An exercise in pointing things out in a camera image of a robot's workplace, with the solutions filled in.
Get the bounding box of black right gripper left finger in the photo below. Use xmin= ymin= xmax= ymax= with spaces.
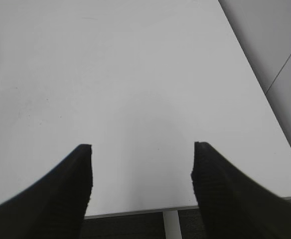
xmin=0 ymin=144 xmax=93 ymax=239

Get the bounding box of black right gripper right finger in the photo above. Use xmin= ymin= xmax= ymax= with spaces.
xmin=191 ymin=142 xmax=291 ymax=239

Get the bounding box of white table leg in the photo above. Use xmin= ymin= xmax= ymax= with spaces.
xmin=163 ymin=211 xmax=182 ymax=239

